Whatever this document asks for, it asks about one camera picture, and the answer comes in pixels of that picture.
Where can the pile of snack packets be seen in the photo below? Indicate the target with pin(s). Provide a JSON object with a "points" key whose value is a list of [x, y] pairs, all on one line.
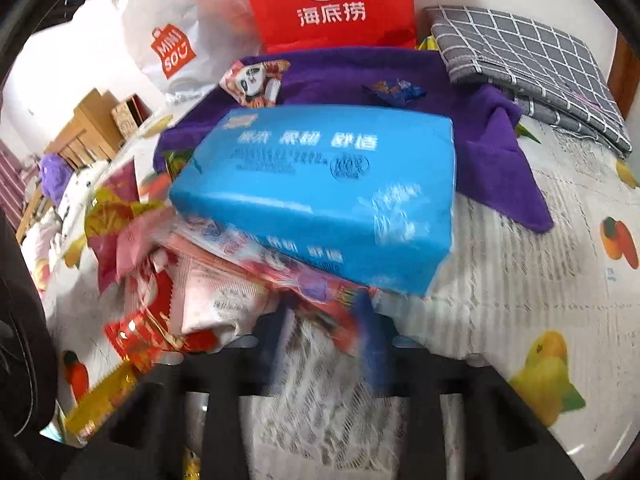
{"points": [[200, 285]]}

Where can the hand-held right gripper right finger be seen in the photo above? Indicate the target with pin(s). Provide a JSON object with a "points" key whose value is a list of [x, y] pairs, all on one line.
{"points": [[374, 347]]}

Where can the white plastic bag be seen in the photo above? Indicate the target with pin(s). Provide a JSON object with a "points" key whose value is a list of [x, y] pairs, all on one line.
{"points": [[210, 25]]}

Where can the grey checked cloth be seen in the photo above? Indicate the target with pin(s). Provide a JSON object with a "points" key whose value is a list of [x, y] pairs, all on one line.
{"points": [[520, 45]]}

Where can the striped red cloth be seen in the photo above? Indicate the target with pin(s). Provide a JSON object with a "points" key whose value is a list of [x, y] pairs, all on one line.
{"points": [[11, 185]]}

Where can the purple towel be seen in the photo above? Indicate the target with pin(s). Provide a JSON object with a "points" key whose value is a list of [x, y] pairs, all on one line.
{"points": [[492, 160]]}

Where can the blue tissue pack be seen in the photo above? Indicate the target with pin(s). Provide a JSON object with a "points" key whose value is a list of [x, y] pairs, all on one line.
{"points": [[310, 180]]}

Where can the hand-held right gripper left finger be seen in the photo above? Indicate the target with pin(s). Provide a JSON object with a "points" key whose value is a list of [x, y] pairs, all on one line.
{"points": [[281, 347]]}

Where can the brown wooden frame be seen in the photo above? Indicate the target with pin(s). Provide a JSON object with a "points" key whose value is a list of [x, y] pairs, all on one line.
{"points": [[625, 75]]}

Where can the light wooden desk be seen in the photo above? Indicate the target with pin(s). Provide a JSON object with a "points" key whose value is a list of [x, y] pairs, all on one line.
{"points": [[85, 130]]}

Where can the panda print snack packet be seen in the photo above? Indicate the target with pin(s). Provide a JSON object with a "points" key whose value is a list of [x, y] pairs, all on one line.
{"points": [[251, 82]]}

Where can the patterned brown picture frame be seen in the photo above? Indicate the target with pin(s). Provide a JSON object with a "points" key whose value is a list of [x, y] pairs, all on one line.
{"points": [[129, 116]]}

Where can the purple cloth bundle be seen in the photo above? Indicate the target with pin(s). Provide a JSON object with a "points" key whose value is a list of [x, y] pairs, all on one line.
{"points": [[55, 177]]}

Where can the blue candy wrapper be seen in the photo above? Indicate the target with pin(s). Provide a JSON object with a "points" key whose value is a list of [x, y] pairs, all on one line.
{"points": [[395, 91]]}

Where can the red paper bag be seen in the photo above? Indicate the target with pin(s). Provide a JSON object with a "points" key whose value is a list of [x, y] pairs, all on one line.
{"points": [[325, 20]]}

